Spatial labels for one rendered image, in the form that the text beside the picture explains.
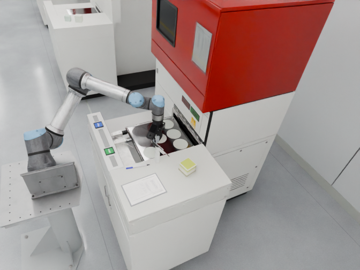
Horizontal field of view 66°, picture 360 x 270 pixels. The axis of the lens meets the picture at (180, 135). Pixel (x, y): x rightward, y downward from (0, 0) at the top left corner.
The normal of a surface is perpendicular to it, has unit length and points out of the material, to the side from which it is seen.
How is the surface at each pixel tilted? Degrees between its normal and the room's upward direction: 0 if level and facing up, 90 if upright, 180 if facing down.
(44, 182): 90
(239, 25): 90
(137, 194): 0
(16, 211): 0
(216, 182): 0
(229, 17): 90
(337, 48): 90
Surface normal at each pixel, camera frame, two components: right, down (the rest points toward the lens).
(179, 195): 0.09, -0.73
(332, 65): -0.89, 0.25
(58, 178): 0.39, 0.65
